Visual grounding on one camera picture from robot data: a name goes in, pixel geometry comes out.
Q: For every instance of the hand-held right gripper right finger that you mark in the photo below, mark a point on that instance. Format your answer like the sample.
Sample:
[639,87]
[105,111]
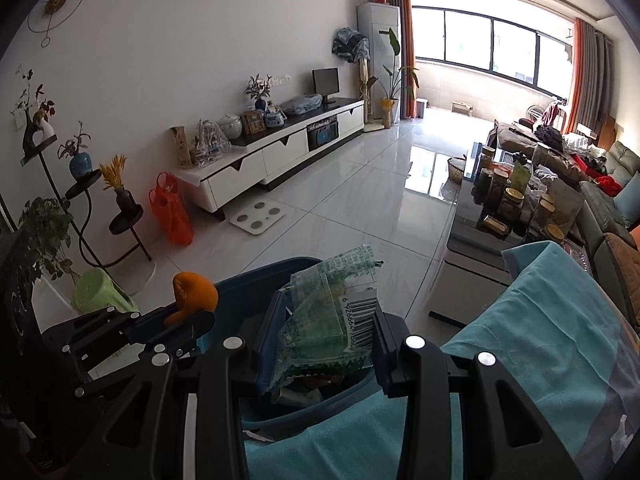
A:
[387,355]

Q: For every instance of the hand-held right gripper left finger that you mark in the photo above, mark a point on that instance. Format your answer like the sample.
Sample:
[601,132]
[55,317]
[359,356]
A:
[267,340]

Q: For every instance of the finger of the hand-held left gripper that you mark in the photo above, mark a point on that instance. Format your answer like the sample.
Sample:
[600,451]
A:
[160,327]
[130,367]

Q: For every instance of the orange peel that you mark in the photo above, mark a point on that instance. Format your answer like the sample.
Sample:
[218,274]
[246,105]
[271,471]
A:
[197,292]

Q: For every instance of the blue plastic bin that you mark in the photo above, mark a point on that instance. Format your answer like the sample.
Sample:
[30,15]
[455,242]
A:
[240,295]

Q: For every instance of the green patterned plastic wrapper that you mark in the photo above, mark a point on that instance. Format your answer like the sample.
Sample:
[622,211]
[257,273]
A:
[320,310]

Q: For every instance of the green plastic stool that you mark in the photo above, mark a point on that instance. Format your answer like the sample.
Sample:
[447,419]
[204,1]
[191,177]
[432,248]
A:
[100,292]

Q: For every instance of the red plastic bag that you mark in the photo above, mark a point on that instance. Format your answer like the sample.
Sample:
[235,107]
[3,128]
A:
[172,215]

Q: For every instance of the white bathroom scale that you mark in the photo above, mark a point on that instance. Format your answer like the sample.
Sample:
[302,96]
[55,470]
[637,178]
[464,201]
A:
[256,217]

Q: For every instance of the green leafy plant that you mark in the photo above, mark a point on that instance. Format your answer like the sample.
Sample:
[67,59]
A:
[47,232]

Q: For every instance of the dark vase with wheat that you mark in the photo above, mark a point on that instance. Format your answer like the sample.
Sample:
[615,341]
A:
[125,197]

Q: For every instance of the teal and grey tablecloth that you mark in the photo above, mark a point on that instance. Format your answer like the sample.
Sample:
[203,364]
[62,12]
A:
[525,335]

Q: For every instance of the glass coffee table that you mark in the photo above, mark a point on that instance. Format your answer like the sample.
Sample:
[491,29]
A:
[465,220]

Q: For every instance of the black tiered plant stand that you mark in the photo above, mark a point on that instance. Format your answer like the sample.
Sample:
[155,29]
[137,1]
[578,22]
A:
[80,187]

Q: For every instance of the bamboo tube vase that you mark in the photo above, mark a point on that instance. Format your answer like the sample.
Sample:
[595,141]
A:
[181,147]

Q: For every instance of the teal vase with plant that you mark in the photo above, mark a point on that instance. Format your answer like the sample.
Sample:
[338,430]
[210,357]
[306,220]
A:
[81,164]

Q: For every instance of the white and black cabinet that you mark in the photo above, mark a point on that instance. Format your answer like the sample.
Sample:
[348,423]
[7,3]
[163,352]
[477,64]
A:
[280,150]

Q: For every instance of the clear plastic bag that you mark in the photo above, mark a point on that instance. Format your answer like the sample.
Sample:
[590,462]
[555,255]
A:
[210,142]

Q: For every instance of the woven basket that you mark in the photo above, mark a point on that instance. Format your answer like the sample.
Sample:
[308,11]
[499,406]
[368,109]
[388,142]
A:
[456,170]

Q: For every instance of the group of jars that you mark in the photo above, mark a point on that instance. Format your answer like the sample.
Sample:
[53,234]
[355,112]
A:
[510,190]

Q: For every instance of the white ceramic jar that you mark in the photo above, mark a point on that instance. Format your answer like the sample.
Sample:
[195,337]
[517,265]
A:
[231,127]

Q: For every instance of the blue and white ceramic pot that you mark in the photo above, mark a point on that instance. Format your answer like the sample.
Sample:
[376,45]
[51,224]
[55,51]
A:
[275,119]

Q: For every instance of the white vase with branches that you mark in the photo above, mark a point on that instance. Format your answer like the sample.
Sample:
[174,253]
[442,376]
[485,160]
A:
[41,127]

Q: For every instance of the plastic wrapped bundle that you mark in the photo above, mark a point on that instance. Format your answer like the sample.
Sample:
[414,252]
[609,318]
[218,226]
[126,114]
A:
[300,104]

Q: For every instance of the plant in blue vase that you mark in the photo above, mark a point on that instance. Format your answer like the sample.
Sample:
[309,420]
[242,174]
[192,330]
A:
[257,92]

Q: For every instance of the small grey bin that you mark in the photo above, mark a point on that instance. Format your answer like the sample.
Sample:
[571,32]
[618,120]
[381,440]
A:
[422,108]

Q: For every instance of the cardboard box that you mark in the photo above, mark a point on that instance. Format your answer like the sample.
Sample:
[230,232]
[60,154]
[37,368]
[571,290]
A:
[461,107]

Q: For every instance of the green sofa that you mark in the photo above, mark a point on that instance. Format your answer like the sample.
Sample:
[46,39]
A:
[600,205]

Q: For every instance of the black monitor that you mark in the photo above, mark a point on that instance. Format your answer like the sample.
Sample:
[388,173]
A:
[325,82]

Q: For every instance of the orange cushion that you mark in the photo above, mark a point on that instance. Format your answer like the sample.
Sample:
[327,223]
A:
[636,237]

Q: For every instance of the pile of clothes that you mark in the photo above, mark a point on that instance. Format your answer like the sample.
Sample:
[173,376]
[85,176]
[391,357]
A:
[580,155]

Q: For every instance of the tall leafy plant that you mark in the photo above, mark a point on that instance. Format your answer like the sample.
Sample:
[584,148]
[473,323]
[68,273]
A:
[397,77]

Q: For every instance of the blue cushion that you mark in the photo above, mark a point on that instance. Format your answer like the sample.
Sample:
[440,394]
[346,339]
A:
[629,200]

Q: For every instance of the red hanging garment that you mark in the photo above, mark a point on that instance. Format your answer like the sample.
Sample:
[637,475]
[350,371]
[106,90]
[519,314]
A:
[550,115]

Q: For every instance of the white standing air conditioner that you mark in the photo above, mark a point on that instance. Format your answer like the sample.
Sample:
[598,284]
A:
[377,60]

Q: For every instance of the cloth covered standing fan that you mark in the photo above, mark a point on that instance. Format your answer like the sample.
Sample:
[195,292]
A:
[350,42]

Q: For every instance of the brown wooden board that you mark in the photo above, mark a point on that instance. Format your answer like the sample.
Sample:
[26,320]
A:
[606,132]

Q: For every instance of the grey and orange curtain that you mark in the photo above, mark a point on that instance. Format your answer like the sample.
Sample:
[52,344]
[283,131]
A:
[585,75]
[406,35]

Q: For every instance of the large window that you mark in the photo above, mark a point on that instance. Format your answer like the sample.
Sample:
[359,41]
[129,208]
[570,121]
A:
[475,40]

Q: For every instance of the wooden picture frame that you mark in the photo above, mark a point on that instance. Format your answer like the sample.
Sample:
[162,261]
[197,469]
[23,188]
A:
[253,122]

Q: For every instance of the white wall sockets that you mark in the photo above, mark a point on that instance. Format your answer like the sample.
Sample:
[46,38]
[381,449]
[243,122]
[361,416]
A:
[280,79]

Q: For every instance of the round wall clock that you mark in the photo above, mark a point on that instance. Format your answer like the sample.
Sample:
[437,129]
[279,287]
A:
[55,4]

